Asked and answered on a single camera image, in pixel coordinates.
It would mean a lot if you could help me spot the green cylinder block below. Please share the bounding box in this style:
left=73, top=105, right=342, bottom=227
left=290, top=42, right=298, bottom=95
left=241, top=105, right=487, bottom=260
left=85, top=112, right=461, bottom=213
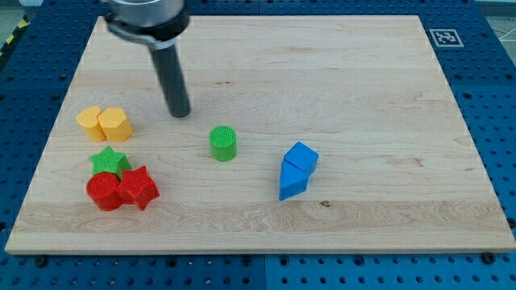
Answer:
left=209, top=125, right=238, bottom=162

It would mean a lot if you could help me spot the blue cube block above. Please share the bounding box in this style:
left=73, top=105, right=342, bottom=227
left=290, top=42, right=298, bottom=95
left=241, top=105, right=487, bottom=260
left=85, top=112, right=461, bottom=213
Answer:
left=284, top=142, right=319, bottom=176

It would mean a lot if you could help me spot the blue triangle block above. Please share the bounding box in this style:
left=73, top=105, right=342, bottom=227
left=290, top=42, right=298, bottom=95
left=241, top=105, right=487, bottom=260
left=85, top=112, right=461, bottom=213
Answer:
left=278, top=160, right=310, bottom=201

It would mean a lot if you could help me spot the wooden board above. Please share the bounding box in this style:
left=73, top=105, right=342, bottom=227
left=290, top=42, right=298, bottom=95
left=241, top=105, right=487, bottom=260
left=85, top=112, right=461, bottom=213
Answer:
left=5, top=15, right=515, bottom=255

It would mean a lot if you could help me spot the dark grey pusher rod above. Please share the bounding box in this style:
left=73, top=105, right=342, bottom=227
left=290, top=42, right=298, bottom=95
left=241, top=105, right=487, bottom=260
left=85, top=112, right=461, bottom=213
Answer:
left=149, top=39, right=191, bottom=118

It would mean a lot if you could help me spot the red star block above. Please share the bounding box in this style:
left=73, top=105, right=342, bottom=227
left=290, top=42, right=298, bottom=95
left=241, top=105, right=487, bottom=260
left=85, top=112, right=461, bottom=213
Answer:
left=115, top=166, right=160, bottom=211

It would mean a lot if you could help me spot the yellow hexagon block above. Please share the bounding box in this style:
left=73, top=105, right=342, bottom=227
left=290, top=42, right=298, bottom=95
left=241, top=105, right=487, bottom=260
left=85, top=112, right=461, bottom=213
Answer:
left=98, top=107, right=133, bottom=143

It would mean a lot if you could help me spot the green star block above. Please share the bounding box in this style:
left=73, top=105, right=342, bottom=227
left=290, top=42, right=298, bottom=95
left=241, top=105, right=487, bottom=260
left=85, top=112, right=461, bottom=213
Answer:
left=89, top=146, right=132, bottom=180

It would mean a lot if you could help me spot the red cylinder block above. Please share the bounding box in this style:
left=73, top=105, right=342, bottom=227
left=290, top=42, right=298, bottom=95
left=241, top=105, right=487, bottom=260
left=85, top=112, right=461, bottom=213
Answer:
left=86, top=172, right=123, bottom=211

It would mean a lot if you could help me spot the yellow rounded block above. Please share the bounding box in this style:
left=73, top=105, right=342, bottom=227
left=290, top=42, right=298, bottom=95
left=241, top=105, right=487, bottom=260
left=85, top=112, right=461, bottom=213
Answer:
left=76, top=106, right=106, bottom=142

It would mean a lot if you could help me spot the white fiducial marker tag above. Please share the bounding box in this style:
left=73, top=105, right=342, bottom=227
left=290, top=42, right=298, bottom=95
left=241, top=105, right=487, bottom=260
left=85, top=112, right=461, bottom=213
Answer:
left=429, top=28, right=464, bottom=48

